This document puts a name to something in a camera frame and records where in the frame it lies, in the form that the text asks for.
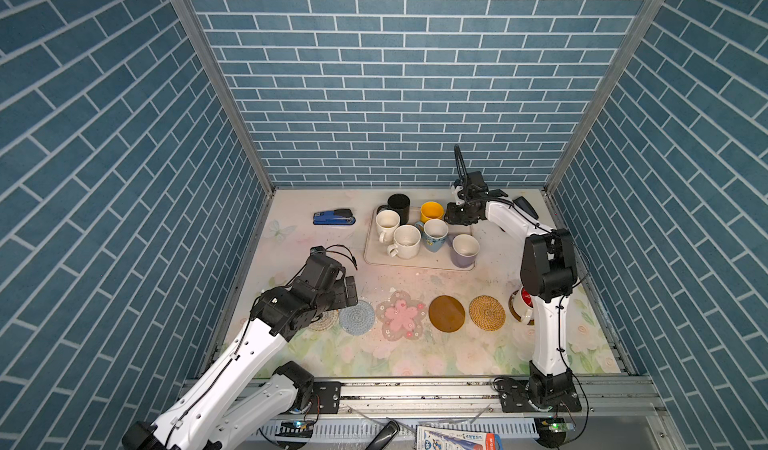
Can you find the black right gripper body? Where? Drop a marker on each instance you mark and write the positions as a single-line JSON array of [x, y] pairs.
[[459, 214]]

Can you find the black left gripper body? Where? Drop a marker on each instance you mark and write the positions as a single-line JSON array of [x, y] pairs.
[[336, 298]]

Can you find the white zigzag woven coaster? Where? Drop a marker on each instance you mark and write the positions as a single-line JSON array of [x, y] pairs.
[[325, 322]]

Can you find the yellow mug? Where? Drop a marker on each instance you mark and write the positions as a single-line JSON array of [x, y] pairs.
[[431, 211]]

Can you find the lavender mug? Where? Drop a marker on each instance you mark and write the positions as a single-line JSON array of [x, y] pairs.
[[464, 250]]

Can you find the grey blue woven coaster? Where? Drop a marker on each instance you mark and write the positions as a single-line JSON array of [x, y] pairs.
[[357, 320]]

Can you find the beige serving tray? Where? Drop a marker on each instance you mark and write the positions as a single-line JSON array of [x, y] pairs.
[[375, 253]]

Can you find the pink flower coaster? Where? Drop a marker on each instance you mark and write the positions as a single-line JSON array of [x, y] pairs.
[[401, 317]]

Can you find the red interior mug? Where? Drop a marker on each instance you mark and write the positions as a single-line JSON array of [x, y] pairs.
[[522, 304]]

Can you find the cork woven coaster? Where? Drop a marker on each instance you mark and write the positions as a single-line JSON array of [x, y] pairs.
[[487, 313]]

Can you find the dark brown round coaster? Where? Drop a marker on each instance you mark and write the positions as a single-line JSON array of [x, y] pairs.
[[513, 313]]

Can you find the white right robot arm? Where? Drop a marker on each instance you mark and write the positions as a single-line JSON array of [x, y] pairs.
[[549, 274]]

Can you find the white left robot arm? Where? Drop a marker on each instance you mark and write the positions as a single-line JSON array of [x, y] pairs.
[[210, 415]]

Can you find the black calculator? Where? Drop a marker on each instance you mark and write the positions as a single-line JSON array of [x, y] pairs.
[[524, 205]]

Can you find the light blue patterned mug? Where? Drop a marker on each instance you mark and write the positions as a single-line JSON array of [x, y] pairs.
[[434, 233]]

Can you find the black mug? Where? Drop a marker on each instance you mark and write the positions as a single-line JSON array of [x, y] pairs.
[[399, 203]]

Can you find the white mug right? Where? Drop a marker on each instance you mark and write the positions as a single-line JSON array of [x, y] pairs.
[[406, 243]]

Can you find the white mug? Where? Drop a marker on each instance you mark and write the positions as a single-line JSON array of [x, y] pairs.
[[406, 243], [387, 222]]

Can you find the white mug left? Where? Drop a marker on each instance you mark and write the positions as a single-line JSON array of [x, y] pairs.
[[387, 222]]

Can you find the blue black stapler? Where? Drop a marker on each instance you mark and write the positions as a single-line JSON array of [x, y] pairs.
[[336, 217]]

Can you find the printed paper package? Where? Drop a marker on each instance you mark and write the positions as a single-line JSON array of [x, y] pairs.
[[429, 438]]

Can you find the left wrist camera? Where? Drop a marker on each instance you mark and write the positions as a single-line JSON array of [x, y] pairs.
[[317, 250]]

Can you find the black remote handle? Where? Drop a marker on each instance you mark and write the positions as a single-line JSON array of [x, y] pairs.
[[385, 436]]

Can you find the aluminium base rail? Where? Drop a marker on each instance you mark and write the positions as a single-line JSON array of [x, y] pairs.
[[616, 412]]

